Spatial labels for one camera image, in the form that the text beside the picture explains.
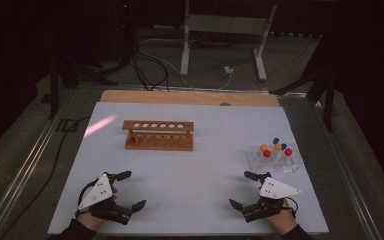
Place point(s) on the person's right hand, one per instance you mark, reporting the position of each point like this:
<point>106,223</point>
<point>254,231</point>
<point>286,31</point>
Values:
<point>285,220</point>

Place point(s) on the orange capped test tube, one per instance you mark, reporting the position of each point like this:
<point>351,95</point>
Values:
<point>278,146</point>
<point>263,147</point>

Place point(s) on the grey metal stand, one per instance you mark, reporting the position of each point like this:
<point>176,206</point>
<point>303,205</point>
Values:
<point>225,25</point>

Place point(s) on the black tripod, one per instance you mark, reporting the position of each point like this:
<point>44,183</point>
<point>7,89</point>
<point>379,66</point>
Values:
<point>329,106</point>
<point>54,93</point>

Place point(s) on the white work board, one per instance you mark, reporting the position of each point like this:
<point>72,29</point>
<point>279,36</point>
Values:
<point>196,186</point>

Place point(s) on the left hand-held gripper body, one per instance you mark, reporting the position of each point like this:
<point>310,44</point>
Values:
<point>96,193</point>

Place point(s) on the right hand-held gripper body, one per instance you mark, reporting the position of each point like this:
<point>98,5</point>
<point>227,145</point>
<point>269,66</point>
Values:
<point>276,190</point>

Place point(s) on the red capped test tube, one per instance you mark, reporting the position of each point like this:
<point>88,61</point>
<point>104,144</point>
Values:
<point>288,151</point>
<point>267,153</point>

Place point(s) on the wooden test tube rack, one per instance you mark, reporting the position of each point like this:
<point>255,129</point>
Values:
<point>160,143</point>

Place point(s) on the person's left hand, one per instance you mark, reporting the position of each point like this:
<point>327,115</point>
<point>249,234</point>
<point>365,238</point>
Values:
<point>90,220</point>

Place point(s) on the aluminium rail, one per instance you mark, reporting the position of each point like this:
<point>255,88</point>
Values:
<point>30,166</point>
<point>345,166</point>

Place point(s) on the white plug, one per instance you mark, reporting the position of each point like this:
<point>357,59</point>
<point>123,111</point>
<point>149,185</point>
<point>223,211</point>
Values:
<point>228,69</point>

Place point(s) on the clear plastic tray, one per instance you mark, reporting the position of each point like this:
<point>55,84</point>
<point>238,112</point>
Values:
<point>273,166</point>

